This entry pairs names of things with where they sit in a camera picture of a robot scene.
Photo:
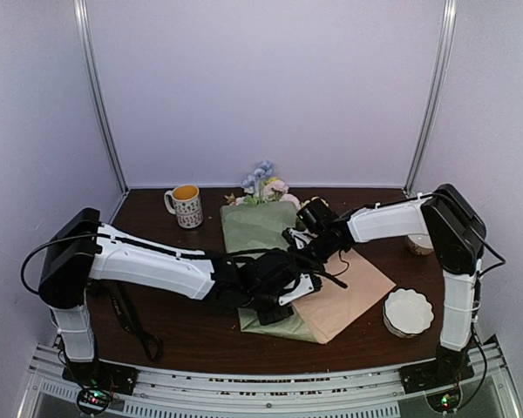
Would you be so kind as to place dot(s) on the blue flower stem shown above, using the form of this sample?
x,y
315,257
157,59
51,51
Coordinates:
x,y
255,182

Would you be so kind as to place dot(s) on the peach flower stem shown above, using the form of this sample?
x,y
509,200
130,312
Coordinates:
x,y
233,200

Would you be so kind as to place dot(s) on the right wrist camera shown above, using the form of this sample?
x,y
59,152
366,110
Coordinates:
x,y
299,240

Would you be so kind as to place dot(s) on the left aluminium frame post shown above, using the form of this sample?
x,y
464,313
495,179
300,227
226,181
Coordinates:
x,y
98,102

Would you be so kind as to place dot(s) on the small white bowl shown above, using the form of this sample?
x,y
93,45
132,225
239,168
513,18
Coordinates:
x,y
419,244

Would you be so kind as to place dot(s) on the aluminium frame post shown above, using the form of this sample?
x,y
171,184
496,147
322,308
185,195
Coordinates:
x,y
442,60
98,102

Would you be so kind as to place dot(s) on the patterned mug yellow inside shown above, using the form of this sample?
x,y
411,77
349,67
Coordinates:
x,y
183,202

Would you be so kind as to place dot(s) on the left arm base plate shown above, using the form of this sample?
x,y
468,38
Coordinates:
x,y
105,376

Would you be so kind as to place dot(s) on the right aluminium frame post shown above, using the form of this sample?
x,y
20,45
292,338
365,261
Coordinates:
x,y
442,60

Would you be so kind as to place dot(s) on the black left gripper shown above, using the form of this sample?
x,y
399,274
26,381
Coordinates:
x,y
267,318

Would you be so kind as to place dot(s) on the pink rose flower stem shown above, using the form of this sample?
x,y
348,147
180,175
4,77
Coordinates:
x,y
276,190

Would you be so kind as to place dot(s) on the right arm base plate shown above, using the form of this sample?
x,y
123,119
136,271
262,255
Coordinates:
x,y
430,375

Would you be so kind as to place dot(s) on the pale yellow flower stem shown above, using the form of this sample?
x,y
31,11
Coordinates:
x,y
314,200

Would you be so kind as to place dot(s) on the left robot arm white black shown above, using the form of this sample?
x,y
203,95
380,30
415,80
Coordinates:
x,y
265,280

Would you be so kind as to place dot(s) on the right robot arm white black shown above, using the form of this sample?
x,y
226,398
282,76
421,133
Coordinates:
x,y
457,235

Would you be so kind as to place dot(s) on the scalloped white bowl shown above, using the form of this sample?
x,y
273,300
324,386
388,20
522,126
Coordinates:
x,y
407,313

